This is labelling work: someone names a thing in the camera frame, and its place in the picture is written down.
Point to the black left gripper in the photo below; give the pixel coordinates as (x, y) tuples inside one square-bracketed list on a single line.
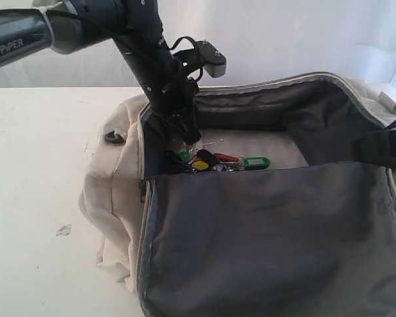
[(163, 79)]

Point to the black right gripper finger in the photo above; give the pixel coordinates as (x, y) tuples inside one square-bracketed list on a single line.
[(377, 147)]

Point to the colourful key tag bunch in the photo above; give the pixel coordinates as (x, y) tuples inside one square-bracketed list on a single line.
[(202, 160)]

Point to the cream duffel bag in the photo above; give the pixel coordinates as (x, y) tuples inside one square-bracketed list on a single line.
[(317, 240)]

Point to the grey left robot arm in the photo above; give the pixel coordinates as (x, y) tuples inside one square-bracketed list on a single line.
[(135, 27)]

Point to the white plastic-wrapped base board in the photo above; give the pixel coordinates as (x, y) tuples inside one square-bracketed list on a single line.
[(277, 146)]

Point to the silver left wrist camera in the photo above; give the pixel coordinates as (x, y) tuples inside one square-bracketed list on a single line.
[(203, 56)]

